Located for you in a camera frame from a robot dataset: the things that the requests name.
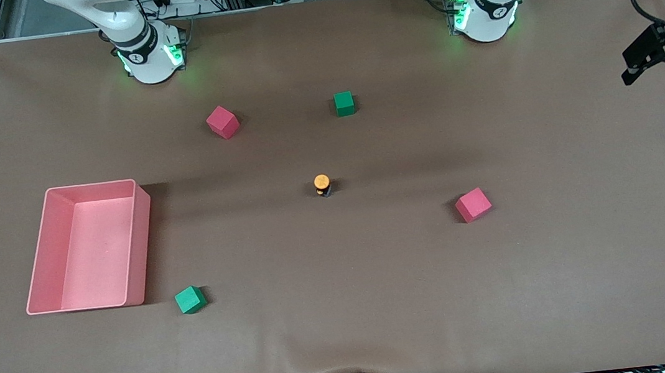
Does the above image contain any brown table mat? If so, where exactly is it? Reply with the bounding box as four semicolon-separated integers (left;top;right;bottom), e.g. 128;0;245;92
0;0;665;373

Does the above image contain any orange capped black push button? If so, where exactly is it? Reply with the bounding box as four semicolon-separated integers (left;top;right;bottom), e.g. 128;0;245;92
313;173;334;199

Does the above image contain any pink foam cube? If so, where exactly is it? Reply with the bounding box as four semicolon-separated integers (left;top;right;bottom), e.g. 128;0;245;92
204;103;242;142
453;186;495;225

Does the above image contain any green foam cube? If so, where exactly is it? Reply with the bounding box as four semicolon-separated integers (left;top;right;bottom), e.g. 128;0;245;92
173;283;209;316
333;90;357;118

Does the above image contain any pink plastic bin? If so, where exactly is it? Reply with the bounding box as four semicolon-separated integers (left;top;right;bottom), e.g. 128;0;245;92
12;177;164;318

